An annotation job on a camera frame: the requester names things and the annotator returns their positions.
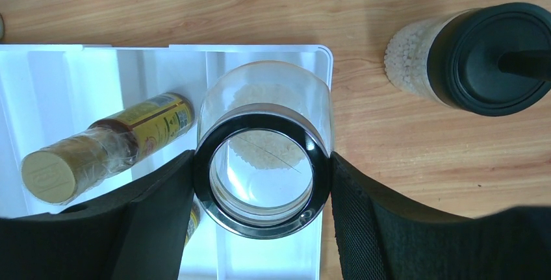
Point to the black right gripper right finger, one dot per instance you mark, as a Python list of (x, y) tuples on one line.
[(383, 234)]

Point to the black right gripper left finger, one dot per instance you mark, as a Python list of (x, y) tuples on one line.
[(136, 231)]

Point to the yellow label sauce bottle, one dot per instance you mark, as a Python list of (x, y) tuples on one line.
[(59, 173), (194, 220)]

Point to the glass jar with grains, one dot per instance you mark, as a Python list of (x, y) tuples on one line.
[(265, 135)]

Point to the white divided organizer tray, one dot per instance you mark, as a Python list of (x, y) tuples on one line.
[(49, 92)]

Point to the black lid bead jar right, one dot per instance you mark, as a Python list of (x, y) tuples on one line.
[(491, 61)]

